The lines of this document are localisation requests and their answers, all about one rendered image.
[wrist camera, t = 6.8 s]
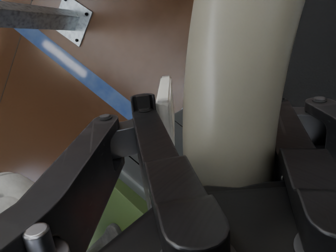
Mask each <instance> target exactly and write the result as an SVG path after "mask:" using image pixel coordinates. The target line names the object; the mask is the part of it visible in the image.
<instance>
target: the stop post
mask: <svg viewBox="0 0 336 252"><path fill-rule="evenodd" d="M92 15H93V12H92V11H91V10H89V9H88V8H86V7H85V6H83V5H82V4H80V3H79V2H78V1H76V0H61V3H60V6H59V8H54V7H46V6H39V5H31V4H23V3H16V2H8V1H0V28H18V29H41V30H56V31H58V32H59V33H60V34H62V35H63V36H65V37H66V38H67V39H69V40H70V41H72V42H73V43H74V44H76V45H77V46H78V47H80V46H81V43H82V41H83V38H84V36H85V33H86V30H87V28H88V25H89V22H90V20H91V17H92Z"/></svg>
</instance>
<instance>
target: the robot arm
mask: <svg viewBox="0 0 336 252"><path fill-rule="evenodd" d="M130 104H131V111H132V119H130V120H126V121H121V122H119V118H118V116H117V115H114V114H102V115H100V116H98V117H96V118H94V119H93V120H92V121H91V122H90V123H89V124H88V125H87V127H86V128H85V129H84V130H83V131H82V132H81V133H80V134H79V135H78V136H77V137H76V138H75V140H74V141H73V142H72V143H71V144H70V145H69V146H68V147H67V148H66V149H65V150H64V151H63V153H62V154H61V155H60V156H59V157H58V158H57V159H56V160H55V161H54V162H53V163H52V164H51V166H50V167H49V168H48V169H47V170H46V171H45V172H44V173H43V174H42V175H41V176H40V177H39V179H38V180H37V181H36V182H33V181H32V180H30V179H29V178H27V177H25V176H24V175H21V174H19V173H13V172H1V173H0V252H336V101H335V100H332V99H329V98H325V97H323V96H315V97H313V98H308V99H306V100H305V107H292V105H291V103H290V101H289V100H288V99H286V98H282V101H281V107H280V113H279V120H278V128H277V136H276V146H275V157H274V175H273V181H266V182H262V183H257V184H253V185H248V186H243V187H224V186H210V185H206V186H203V185H202V183H201V181H200V180H199V178H198V176H197V174H196V172H195V171H194V169H193V167H192V165H191V163H190V162H189V160H188V158H187V157H186V155H182V156H179V154H178V152H177V150H176V148H175V112H174V101H173V89H172V77H170V76H169V75H168V76H162V78H161V79H160V83H159V88H158V93H157V98H156V100H155V95H154V94H152V93H141V94H136V95H133V96H131V97H130ZM132 155H137V156H138V162H139V167H140V172H141V177H142V182H143V188H144V193H145V198H146V203H147V209H148V211H147V212H146V213H144V214H143V215H142V216H141V217H139V218H138V219H137V220H136V221H135V222H133V223H132V224H131V225H130V226H128V227H127V228H126V229H125V230H123V231H121V229H120V227H119V226H118V225H117V224H116V223H111V224H110V225H109V226H108V227H107V228H106V230H105V232H104V234H103V235H102V236H101V237H100V238H99V239H98V240H97V241H96V242H95V243H94V244H93V245H92V246H91V247H90V248H89V249H88V247H89V244H90V242H91V240H92V237H93V235H94V233H95V231H96V228H97V226H98V224H99V221H100V219H101V217H102V214H103V212H104V210H105V208H106V205H107V203H108V201H109V198H110V196H111V194H112V192H113V189H114V187H115V185H116V182H117V180H118V178H119V176H120V173H121V171H122V169H123V166H124V164H125V158H124V157H128V156H132ZM87 249H88V250H87Z"/></svg>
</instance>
